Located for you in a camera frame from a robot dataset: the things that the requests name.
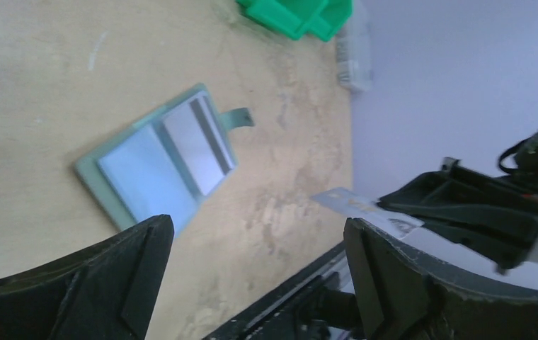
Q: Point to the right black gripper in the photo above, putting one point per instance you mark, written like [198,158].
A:
[487,215]

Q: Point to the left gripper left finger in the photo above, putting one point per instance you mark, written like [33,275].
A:
[105,291]

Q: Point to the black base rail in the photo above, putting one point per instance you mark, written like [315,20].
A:
[293,310]

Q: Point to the left green bin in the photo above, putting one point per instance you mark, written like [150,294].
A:
[291,18]

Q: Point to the clear compartment organizer box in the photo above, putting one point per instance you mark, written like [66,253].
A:
[353,51]

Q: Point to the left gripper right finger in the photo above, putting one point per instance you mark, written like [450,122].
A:
[405,293]

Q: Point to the green card holder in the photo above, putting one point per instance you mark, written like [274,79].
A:
[166,163]

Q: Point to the right green bin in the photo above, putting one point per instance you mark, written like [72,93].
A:
[330,19]

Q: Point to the green bin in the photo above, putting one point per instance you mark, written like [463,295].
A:
[291,18]
[330,19]

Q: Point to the white printed credit card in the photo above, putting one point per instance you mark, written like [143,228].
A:
[349,204]

